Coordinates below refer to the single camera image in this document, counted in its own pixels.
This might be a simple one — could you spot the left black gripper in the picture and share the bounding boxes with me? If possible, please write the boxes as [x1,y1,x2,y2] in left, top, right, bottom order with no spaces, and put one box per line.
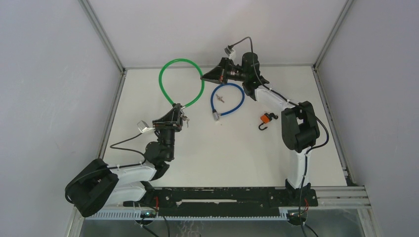
[152,104,183,160]

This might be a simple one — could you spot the blue cable lock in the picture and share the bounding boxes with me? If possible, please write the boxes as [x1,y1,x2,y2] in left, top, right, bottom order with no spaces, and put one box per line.
[209,83,245,121]

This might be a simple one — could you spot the orange padlock with keys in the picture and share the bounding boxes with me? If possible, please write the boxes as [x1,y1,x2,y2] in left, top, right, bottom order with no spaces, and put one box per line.
[258,113,279,131]

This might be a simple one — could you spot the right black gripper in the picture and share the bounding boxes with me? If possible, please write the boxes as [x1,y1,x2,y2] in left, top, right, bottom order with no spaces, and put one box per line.
[200,58,247,86]

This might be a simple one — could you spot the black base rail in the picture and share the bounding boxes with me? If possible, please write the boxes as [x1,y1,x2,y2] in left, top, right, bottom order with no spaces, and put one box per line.
[123,187,319,216]

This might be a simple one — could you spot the white slotted cable duct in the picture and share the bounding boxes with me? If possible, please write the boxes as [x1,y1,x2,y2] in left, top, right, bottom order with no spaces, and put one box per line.
[87,209,297,221]

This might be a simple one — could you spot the green cable lock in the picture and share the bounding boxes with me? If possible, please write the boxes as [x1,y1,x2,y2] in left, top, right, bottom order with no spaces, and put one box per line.
[158,58,205,109]

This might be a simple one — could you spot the silver green-lock keys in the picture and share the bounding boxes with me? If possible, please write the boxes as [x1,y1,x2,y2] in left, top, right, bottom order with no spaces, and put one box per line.
[181,114,190,128]

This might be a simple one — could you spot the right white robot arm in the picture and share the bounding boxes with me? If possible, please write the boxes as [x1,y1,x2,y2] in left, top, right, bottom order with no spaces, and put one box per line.
[201,52,320,205]

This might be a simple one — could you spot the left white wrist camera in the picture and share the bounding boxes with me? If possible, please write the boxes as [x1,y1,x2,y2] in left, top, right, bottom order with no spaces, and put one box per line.
[137,120,154,133]

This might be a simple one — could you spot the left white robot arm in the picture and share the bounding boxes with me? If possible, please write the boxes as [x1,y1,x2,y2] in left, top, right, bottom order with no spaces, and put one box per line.
[64,104,185,217]

